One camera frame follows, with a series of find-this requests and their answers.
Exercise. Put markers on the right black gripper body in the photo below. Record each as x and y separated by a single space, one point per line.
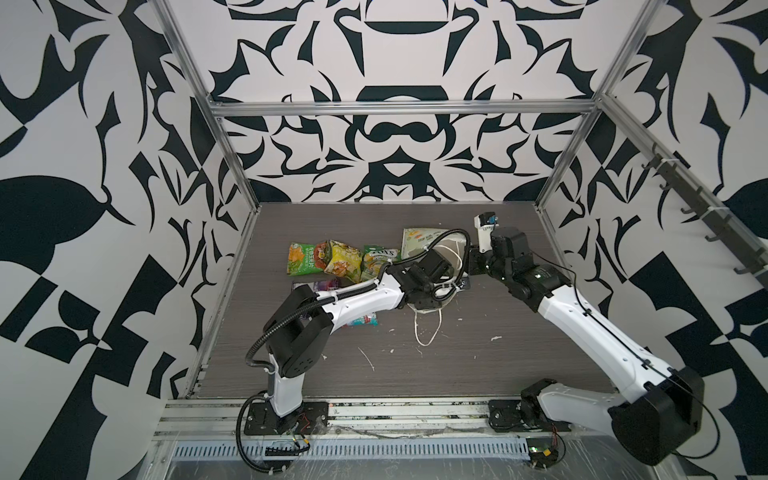
486 263

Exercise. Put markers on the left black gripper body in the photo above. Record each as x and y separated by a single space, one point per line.
430 299

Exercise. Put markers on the floral paper gift bag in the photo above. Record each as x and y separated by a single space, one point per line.
453 246

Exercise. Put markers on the yellow green snack bag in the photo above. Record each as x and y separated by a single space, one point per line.
374 258

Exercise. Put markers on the teal mint candy bag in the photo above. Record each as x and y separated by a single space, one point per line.
370 319

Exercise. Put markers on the yellow chips snack bag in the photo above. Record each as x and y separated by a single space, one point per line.
344 261

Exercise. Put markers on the green red snack bag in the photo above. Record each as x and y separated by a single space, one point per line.
306 259

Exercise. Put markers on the purple snack bag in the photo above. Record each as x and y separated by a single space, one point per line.
319 285

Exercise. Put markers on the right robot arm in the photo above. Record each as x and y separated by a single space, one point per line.
654 408

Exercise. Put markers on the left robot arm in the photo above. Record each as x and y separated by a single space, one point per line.
297 333

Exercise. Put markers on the green circuit board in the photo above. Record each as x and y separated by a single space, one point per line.
544 453

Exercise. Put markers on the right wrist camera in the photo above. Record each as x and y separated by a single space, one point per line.
485 223

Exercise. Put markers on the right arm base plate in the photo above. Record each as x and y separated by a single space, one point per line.
516 415

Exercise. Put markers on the white slotted cable duct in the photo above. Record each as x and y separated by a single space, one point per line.
392 449

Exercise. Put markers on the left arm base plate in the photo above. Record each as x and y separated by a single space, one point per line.
285 417

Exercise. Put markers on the aluminium cage frame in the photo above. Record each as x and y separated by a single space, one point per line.
354 120

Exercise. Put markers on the wall hook rail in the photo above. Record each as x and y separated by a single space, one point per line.
701 204

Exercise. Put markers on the aluminium front rail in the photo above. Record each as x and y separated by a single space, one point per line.
203 418

